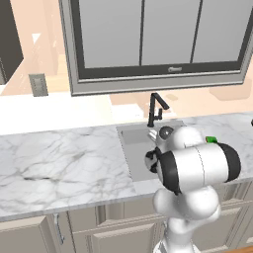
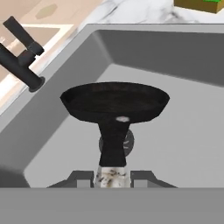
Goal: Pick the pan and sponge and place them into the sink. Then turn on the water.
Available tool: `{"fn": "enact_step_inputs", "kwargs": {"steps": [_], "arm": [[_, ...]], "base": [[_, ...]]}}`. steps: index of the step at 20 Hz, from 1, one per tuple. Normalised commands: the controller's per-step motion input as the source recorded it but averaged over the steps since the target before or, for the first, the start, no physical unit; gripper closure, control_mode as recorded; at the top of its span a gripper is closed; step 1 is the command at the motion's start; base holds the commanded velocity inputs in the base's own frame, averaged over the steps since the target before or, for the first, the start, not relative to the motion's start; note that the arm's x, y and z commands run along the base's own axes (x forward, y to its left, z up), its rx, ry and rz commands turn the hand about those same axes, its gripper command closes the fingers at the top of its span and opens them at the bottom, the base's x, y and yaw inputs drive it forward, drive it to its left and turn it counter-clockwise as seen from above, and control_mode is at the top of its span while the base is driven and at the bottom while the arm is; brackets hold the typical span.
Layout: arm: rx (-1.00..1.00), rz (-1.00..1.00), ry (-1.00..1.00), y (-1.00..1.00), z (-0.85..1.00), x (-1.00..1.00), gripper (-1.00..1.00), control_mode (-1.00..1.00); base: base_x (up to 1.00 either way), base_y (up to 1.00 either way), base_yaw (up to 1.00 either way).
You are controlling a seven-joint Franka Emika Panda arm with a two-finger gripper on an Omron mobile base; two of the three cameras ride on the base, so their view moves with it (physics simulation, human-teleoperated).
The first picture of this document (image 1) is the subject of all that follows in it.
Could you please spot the dark wall cupboard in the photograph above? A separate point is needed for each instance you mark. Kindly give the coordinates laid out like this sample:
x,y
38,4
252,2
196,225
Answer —
x,y
8,39

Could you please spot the grey kitchen sink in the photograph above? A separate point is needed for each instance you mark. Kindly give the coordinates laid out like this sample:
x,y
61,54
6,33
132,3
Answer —
x,y
138,154

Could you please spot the grey window latch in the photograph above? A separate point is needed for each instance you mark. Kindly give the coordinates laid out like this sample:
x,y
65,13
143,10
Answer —
x,y
175,69

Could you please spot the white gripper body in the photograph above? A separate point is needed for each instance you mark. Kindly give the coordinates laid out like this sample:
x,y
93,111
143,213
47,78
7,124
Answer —
x,y
152,157

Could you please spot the beige drawer front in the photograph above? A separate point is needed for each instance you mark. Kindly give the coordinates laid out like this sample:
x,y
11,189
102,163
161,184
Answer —
x,y
131,209

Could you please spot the black sink tap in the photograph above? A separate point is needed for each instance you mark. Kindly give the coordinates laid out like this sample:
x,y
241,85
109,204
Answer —
x,y
153,108

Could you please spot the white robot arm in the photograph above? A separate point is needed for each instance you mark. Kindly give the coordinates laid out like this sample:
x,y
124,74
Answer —
x,y
197,164

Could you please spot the beige cupboard door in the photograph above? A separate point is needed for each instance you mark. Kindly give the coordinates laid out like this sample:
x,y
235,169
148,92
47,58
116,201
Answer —
x,y
118,238
227,227
23,235

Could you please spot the grey framed window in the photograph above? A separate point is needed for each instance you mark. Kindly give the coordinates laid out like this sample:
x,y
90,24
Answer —
x,y
158,39

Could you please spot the green sponge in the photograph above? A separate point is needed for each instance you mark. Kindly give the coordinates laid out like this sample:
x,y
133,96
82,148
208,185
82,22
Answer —
x,y
211,139

